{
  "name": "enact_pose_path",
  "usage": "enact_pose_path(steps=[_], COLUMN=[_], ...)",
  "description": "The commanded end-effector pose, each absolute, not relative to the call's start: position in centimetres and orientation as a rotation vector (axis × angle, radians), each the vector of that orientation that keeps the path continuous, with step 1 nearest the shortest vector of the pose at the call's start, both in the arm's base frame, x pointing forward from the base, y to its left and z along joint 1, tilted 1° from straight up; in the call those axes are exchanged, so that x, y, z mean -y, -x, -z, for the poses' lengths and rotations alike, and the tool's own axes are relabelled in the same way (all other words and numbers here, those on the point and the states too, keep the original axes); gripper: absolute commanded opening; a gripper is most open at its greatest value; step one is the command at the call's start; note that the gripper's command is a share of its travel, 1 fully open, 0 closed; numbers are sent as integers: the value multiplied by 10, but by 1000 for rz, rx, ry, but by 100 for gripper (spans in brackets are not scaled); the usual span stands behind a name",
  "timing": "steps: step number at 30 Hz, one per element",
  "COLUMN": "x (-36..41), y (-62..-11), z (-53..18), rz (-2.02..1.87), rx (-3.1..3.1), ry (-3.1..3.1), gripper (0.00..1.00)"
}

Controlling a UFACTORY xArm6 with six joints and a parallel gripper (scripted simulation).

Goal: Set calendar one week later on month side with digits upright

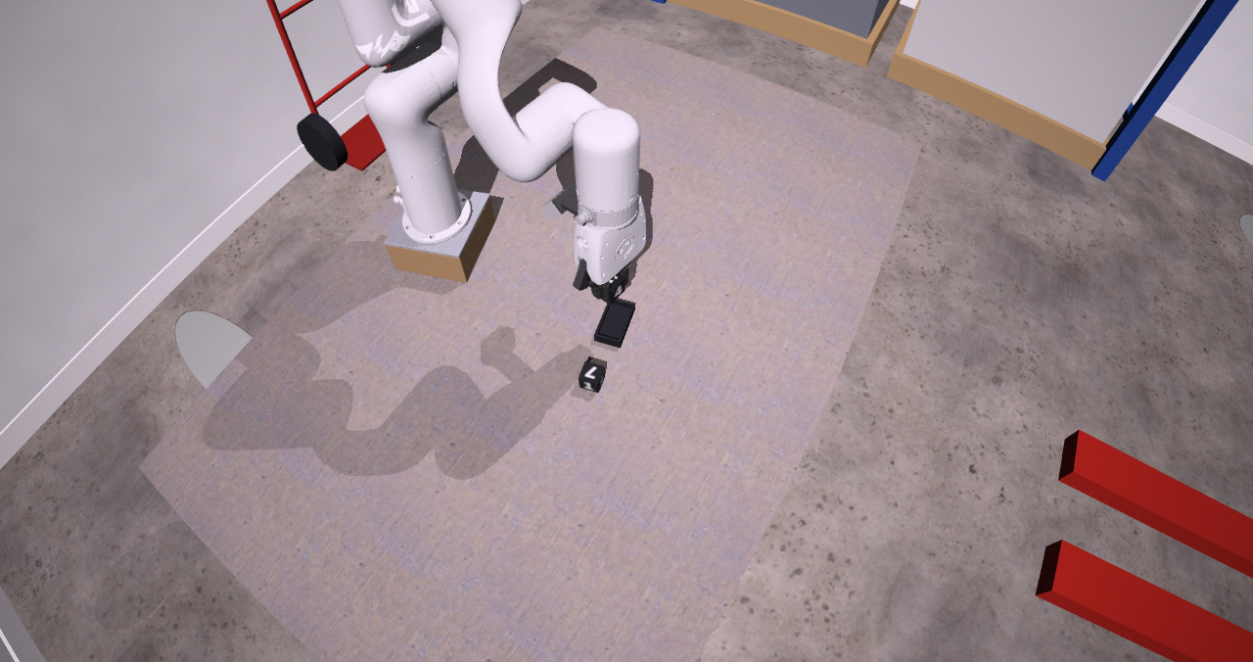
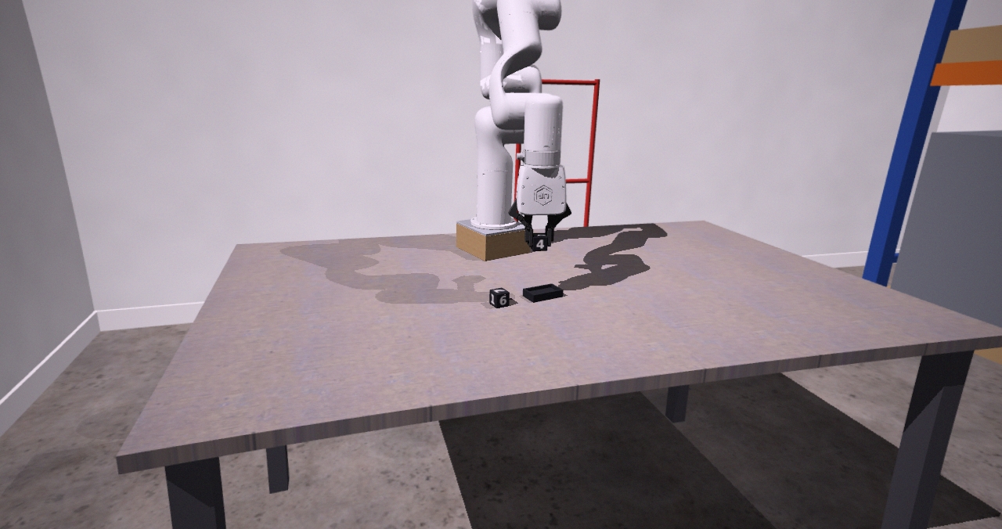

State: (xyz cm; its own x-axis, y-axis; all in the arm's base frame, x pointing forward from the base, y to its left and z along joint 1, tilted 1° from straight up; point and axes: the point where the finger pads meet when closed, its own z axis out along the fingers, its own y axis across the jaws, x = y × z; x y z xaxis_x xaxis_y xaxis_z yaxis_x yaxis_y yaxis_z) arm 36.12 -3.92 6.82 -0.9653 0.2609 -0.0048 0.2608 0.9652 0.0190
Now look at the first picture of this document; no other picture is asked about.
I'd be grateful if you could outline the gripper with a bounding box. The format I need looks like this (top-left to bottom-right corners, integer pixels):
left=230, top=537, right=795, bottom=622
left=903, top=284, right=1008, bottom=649
left=573, top=196, right=647, bottom=303

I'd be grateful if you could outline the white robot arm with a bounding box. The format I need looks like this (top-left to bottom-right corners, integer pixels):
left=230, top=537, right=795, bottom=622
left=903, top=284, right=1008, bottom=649
left=338, top=0, right=640, bottom=244

